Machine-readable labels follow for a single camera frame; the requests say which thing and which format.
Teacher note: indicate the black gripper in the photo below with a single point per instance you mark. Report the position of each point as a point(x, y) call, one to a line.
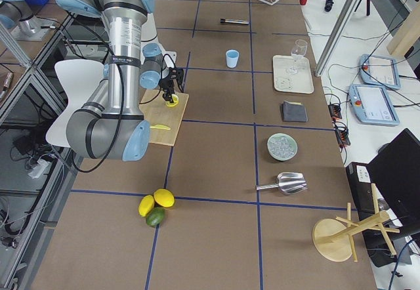
point(167, 88)

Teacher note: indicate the steel muddler black tip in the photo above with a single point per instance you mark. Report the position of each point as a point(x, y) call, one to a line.
point(234, 21)

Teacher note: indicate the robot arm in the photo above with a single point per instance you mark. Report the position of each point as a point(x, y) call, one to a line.
point(110, 124)
point(18, 13)

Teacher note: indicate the light blue paper cup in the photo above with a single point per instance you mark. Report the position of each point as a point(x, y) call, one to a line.
point(232, 57)

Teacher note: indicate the yellow whole lemon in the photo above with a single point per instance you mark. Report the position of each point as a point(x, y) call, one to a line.
point(164, 197)
point(147, 203)

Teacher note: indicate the wooden cutting board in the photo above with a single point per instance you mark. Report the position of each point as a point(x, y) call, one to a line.
point(155, 110)

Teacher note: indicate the yellow plastic knife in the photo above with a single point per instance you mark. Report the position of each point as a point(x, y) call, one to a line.
point(161, 127)

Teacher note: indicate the white chair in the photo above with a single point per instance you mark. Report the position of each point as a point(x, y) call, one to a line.
point(85, 85)

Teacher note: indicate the green lime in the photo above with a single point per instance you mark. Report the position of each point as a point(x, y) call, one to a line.
point(155, 216)

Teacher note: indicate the cream bear tray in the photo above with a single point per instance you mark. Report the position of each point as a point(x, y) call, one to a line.
point(284, 81)

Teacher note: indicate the grey folded cloth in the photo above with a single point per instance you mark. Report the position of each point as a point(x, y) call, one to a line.
point(293, 112)

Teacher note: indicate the green bowl of ice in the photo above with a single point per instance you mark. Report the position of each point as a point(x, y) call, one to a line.
point(282, 147)

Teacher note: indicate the clear wine glass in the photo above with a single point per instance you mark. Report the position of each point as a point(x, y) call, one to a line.
point(298, 51)

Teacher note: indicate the steel ice scoop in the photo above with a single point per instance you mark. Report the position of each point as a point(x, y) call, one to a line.
point(287, 182)

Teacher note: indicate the near teach pendant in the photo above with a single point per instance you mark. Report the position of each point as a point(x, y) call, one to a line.
point(372, 105)

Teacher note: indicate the teach pendant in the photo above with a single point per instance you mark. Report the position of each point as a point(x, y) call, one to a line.
point(379, 70)
point(372, 105)

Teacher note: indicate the far teach pendant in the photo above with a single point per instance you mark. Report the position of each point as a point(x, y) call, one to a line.
point(379, 70)

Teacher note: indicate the wooden mug tree stand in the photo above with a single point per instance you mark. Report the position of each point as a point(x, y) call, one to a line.
point(333, 238)

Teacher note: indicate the black monitor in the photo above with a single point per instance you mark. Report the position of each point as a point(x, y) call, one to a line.
point(395, 171)

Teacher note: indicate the aluminium frame post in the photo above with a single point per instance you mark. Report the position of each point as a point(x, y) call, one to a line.
point(333, 40)

